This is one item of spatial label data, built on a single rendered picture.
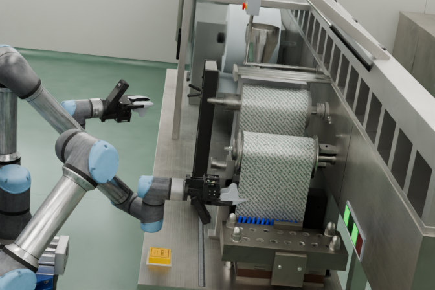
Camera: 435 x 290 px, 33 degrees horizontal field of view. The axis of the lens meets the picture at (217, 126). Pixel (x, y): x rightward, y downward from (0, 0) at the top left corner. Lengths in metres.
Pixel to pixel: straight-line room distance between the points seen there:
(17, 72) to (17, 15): 5.63
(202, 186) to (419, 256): 0.97
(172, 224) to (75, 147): 0.65
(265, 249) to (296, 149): 0.35
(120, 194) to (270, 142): 0.53
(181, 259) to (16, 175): 0.66
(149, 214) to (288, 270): 0.49
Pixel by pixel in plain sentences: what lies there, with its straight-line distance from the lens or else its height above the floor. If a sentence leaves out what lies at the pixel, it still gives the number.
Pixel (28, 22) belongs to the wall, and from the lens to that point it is 8.17.
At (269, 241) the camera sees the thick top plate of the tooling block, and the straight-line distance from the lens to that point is 2.40.
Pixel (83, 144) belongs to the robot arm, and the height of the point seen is 1.33.
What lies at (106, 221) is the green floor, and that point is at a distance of 4.65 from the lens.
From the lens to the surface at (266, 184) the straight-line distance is 2.48.
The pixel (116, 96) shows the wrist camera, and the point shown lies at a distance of 2.84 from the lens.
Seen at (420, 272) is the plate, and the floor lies 1.35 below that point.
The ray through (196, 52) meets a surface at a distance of 3.38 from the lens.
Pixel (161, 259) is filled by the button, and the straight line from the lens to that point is 2.44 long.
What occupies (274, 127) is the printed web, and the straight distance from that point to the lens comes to 2.66.
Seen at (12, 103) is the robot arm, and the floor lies 1.27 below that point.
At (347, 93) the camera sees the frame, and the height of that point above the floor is 1.48.
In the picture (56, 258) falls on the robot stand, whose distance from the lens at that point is 2.76.
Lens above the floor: 2.14
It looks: 20 degrees down
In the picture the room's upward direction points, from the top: 7 degrees clockwise
